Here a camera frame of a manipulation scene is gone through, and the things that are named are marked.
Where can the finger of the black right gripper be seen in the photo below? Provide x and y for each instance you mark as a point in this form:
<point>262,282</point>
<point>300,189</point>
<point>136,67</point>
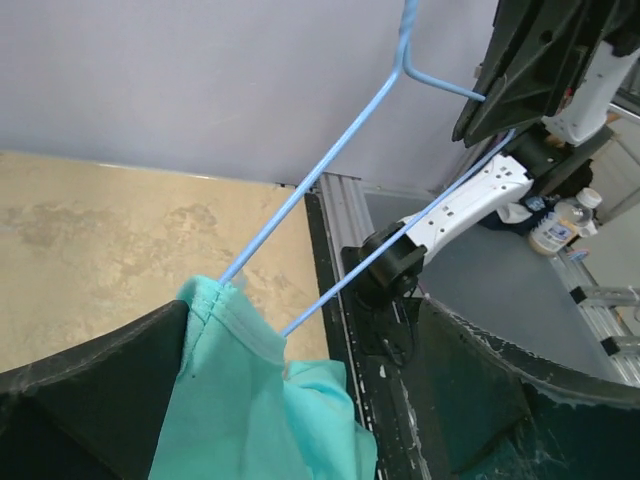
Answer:
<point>509,103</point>
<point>551,41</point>

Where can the teal t shirt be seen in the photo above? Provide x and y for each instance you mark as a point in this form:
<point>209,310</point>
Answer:
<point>239,410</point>

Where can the clear plastic bottle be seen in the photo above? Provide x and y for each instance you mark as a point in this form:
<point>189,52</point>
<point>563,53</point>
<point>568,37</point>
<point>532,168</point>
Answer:
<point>570,218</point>

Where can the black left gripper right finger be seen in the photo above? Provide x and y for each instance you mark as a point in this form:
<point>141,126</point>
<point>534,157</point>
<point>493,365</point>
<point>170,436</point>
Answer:
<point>490,409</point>

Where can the light blue wire hanger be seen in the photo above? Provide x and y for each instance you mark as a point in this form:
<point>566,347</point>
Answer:
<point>371,89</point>

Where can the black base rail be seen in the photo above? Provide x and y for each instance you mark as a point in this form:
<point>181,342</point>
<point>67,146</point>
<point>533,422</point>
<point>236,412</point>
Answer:
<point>382,351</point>

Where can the white and blue cloth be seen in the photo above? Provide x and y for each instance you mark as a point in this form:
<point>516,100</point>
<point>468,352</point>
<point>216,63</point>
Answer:
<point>522,216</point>

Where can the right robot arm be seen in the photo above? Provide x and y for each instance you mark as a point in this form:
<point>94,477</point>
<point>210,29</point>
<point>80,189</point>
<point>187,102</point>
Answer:
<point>531,160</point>

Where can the aluminium step ladder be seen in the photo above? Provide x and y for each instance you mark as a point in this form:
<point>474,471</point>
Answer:
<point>597,306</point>

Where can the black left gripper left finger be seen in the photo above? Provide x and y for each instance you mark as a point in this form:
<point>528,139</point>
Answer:
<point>93,411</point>

